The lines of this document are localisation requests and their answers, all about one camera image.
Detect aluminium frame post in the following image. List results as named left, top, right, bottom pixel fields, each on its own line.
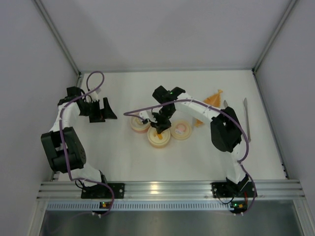
left=32, top=0, right=81, bottom=77
left=253, top=0, right=300, bottom=72

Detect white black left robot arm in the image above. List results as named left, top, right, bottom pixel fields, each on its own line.
left=41, top=87, right=117, bottom=186

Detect cream lid with orange handle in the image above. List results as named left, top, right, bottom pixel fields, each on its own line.
left=147, top=127, right=171, bottom=143

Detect cream lid with pink handle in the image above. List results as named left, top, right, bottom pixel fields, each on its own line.
left=170, top=120, right=192, bottom=141

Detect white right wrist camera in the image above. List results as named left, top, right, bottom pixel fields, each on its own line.
left=139, top=110, right=156, bottom=124

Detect orange-based bowl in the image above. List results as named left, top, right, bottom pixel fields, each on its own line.
left=149, top=140, right=169, bottom=148

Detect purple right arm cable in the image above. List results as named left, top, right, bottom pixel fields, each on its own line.
left=123, top=99, right=258, bottom=217

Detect slotted grey cable duct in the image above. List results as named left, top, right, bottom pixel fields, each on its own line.
left=45, top=201, right=296, bottom=211

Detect fish-shaped woven bamboo tray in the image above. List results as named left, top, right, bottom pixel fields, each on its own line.
left=192, top=88, right=224, bottom=128

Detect aluminium mounting rail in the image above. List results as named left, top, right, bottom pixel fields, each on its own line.
left=36, top=179, right=305, bottom=201

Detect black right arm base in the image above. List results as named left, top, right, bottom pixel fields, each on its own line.
left=211, top=181, right=257, bottom=199

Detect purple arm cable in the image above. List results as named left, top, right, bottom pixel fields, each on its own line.
left=123, top=99, right=258, bottom=217
left=59, top=70, right=115, bottom=217

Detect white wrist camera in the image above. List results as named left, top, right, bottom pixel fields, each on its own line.
left=139, top=110, right=156, bottom=124
left=88, top=88, right=101, bottom=102

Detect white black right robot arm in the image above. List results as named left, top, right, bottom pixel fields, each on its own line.
left=147, top=86, right=249, bottom=194

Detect left aluminium frame post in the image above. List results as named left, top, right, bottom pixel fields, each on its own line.
left=32, top=0, right=81, bottom=77

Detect pink-based bowl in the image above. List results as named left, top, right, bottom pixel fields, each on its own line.
left=129, top=117, right=150, bottom=133

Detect stainless steel tongs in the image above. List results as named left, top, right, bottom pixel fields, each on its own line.
left=222, top=95, right=252, bottom=142

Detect right aluminium frame post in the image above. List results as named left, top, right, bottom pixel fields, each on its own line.
left=253, top=0, right=300, bottom=72

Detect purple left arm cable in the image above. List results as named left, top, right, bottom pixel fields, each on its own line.
left=59, top=70, right=115, bottom=217

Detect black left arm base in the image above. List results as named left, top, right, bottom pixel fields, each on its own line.
left=81, top=183, right=125, bottom=199

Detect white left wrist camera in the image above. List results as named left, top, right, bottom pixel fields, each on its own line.
left=88, top=88, right=101, bottom=102

